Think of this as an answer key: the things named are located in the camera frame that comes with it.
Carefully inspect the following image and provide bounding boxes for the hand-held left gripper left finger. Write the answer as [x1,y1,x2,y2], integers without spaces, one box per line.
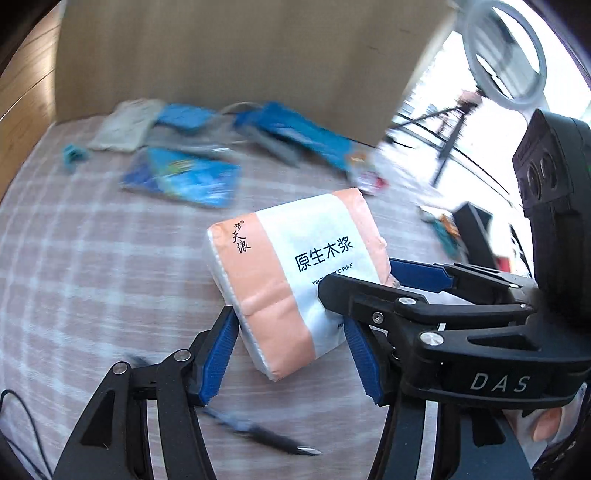
[53,305,241,480]

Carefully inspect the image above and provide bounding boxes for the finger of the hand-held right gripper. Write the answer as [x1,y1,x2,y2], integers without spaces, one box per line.
[318,274,539,352]
[389,257,539,305]

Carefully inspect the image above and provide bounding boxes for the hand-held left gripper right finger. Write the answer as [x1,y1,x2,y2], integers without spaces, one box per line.
[342,318,534,480]

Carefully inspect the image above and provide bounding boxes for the orange white tissue pack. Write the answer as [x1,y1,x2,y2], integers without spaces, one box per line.
[206,187,402,382]

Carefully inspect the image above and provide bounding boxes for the person's right hand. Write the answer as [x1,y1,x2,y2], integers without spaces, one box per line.
[501,381,591,444]

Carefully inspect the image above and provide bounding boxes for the teal clothespin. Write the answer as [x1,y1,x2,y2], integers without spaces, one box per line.
[431,217,462,254]

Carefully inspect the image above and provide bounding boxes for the orange crinkled packet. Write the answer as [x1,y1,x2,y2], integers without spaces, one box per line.
[418,205,455,223]

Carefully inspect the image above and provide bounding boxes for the dark blue pen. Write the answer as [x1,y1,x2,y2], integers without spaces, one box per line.
[124,352,324,459]

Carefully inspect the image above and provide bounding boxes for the red white creamer packet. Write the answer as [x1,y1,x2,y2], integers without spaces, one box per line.
[347,150,390,195]

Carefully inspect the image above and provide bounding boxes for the black tripod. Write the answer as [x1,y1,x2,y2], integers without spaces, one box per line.
[397,90,481,186]

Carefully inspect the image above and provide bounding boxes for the pink plaid blanket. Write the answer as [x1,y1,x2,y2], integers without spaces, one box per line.
[0,113,518,480]

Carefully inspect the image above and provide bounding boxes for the large blue packet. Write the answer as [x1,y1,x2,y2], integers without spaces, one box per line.
[235,102,355,171]

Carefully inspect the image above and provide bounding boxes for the small blue packet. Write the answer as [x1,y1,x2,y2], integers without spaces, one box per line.
[120,147,243,209]

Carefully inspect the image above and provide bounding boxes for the light blue packet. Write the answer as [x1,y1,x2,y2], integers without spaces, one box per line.
[156,103,219,136]

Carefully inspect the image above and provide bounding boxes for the small teal clip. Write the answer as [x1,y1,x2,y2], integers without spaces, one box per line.
[62,144,89,172]

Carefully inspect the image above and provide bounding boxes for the white flat packet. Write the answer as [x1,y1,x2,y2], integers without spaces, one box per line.
[87,98,165,151]

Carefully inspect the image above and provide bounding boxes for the light wooden board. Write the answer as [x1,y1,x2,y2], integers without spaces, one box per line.
[53,0,459,145]

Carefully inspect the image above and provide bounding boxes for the white ring light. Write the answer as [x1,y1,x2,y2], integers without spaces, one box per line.
[463,0,549,110]

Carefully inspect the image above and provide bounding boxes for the thin black cable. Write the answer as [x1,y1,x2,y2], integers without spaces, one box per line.
[0,390,52,480]

